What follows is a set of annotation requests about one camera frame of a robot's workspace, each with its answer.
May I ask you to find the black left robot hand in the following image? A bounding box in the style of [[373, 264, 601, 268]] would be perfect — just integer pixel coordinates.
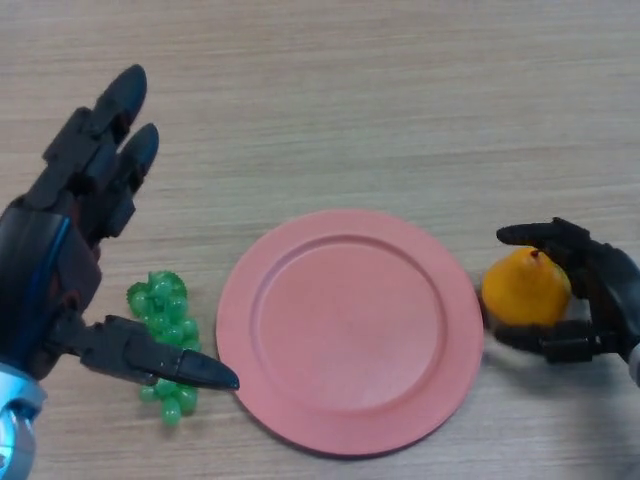
[[0, 63, 241, 393]]

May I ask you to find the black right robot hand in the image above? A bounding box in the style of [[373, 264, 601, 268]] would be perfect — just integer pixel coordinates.
[[492, 216, 640, 388]]

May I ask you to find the yellow pear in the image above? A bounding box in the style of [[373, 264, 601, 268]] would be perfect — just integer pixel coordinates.
[[480, 245, 572, 328]]

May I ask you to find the pink round plate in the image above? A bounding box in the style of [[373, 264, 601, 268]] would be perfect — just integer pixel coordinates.
[[215, 208, 485, 459]]

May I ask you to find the green grape bunch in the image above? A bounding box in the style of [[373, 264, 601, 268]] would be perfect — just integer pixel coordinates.
[[124, 268, 203, 429]]

